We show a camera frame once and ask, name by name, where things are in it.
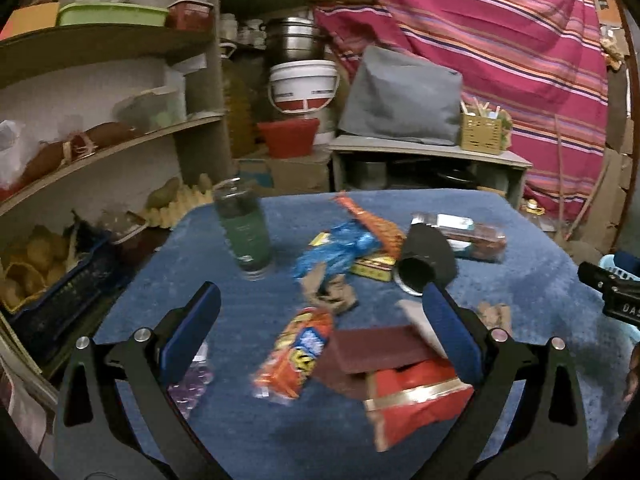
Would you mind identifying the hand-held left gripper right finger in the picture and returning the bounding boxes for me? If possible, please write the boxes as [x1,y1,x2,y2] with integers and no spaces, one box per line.
[422,280,588,480]

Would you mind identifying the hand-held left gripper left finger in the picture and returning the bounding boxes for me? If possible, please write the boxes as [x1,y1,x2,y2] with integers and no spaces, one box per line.
[52,281,223,480]

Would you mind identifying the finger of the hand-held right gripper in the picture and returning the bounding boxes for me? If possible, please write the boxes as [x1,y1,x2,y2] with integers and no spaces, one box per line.
[577,261,622,295]

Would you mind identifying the light blue plastic basket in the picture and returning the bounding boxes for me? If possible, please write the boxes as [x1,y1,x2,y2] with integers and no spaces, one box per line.
[597,254,640,343]

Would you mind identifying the black ribbed cup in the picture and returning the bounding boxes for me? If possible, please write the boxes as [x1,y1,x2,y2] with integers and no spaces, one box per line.
[392,223,457,297]

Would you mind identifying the brown paper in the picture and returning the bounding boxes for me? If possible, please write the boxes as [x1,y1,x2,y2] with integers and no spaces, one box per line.
[299,266,360,317]

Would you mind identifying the purple blister pack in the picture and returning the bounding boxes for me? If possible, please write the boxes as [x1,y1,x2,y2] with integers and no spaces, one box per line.
[167,342,216,421]

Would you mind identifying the small brown paper scrap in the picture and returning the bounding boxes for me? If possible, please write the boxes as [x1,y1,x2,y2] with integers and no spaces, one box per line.
[476,301,513,333]

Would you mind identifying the red gold-trimmed packet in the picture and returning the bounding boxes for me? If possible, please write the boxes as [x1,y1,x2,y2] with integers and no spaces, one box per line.
[363,362,476,453]

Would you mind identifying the clear plastic jar white label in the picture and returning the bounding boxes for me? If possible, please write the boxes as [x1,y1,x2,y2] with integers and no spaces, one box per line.
[410,211,507,263]

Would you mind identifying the small red yellow box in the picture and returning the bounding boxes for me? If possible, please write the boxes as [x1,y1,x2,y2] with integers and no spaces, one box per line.
[349,255,398,283]

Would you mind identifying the orange snack packet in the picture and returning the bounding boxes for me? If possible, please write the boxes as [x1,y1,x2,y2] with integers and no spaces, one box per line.
[250,306,335,403]

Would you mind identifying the green jar with dark contents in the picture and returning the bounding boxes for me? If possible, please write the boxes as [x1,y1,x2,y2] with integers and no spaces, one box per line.
[212,177,275,281]

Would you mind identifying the cardboard egg tray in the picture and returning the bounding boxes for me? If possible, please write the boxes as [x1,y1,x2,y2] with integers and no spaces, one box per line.
[142,184,216,226]

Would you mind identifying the orange striped snack bag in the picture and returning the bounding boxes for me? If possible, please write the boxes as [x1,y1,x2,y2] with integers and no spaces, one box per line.
[332,192,407,257]

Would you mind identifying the blue plastic bag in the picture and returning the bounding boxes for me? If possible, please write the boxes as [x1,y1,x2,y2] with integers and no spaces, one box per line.
[291,220,383,281]

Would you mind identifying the blue crate of potatoes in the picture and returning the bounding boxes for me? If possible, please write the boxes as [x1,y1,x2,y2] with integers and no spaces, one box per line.
[0,225,131,366]

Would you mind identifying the low grey cabinet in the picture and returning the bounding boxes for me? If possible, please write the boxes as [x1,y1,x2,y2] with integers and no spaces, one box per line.
[327,135,535,208]

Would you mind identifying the yellow basket with sticks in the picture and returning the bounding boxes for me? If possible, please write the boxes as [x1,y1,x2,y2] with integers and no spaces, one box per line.
[459,100,513,156]

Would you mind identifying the cardboard box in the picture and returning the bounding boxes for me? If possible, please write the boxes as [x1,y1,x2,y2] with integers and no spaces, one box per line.
[235,152,333,196]

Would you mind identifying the red plastic basket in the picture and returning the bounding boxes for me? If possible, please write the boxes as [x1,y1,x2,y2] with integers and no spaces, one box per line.
[256,117,321,159]

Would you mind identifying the brown tied sausages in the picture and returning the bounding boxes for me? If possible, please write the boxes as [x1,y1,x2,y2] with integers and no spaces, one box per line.
[15,121,138,186]

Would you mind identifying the yellow oil bottle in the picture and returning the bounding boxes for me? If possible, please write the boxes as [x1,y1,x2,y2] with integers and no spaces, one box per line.
[220,42,258,158]

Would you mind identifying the grey fabric cover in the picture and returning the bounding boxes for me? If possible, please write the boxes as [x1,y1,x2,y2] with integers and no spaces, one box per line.
[337,45,463,147]

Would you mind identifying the wooden shelf unit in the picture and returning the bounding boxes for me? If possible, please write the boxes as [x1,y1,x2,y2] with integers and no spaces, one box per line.
[0,0,321,221]

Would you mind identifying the translucent plastic bag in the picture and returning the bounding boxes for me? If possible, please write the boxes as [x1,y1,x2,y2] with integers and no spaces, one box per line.
[0,120,41,188]

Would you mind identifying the pink striped cloth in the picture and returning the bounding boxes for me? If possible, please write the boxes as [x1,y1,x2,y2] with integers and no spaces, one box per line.
[300,0,613,221]

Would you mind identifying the white red plastic bucket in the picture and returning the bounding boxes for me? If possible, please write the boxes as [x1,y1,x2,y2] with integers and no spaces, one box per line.
[267,60,341,115]

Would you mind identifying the stacked steel pots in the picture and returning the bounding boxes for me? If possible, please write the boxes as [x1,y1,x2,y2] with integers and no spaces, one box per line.
[263,16,328,63]

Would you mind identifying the green plastic container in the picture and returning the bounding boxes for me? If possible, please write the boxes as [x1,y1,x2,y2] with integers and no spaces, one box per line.
[56,2,170,28]

